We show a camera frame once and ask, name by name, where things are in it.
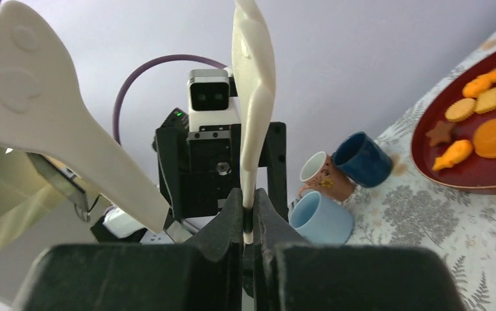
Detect white pink mug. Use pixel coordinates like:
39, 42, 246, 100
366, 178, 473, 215
298, 151, 355, 202

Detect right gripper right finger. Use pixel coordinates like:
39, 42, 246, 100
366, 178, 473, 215
253, 189, 464, 310

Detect square orange cracker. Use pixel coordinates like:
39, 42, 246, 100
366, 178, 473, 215
475, 87, 496, 114

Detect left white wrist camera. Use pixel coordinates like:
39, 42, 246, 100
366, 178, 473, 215
188, 69, 240, 132

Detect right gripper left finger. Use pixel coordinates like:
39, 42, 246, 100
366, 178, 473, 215
12, 189, 243, 310

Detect round orange cracker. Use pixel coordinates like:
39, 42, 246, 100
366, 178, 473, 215
444, 98, 477, 122

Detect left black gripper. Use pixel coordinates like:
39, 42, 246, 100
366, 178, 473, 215
152, 108, 288, 222

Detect white cat-paw food tongs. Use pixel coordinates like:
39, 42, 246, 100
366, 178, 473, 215
0, 1, 276, 244

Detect brown star cookie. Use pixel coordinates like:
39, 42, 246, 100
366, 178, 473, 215
425, 121, 456, 147

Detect dark red round tray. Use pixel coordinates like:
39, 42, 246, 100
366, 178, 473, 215
411, 52, 496, 194

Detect orange fish cookie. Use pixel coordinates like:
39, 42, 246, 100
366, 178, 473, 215
432, 139, 473, 171

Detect floral tablecloth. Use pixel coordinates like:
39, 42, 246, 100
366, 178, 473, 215
345, 32, 496, 310

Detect light blue mug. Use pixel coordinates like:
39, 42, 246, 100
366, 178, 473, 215
289, 191, 354, 244

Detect dark blue mug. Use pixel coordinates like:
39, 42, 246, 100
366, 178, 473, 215
332, 132, 393, 188

